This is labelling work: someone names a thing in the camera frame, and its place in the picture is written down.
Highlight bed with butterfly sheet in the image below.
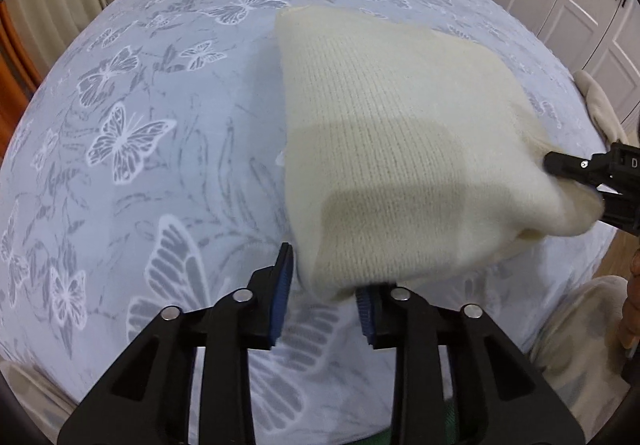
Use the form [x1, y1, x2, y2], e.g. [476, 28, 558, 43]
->
[0, 0, 617, 445]

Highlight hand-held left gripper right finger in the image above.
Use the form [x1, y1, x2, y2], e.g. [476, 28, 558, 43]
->
[354, 282, 586, 445]

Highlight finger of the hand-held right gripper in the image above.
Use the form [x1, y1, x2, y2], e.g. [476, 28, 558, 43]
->
[542, 151, 612, 187]
[597, 185, 640, 231]

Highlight person's cream trousers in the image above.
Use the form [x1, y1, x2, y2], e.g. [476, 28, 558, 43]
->
[529, 274, 637, 428]

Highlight person's right hand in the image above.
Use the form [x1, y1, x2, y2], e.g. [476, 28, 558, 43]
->
[619, 249, 640, 352]

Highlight cream knitted cardigan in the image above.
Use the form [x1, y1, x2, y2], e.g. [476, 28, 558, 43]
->
[275, 5, 607, 304]

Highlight orange curtain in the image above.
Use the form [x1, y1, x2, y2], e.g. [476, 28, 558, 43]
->
[0, 4, 44, 142]

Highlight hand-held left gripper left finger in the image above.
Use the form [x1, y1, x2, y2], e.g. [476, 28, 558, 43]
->
[57, 241, 296, 445]

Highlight cream cloth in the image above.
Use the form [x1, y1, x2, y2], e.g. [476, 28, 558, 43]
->
[572, 70, 624, 147]

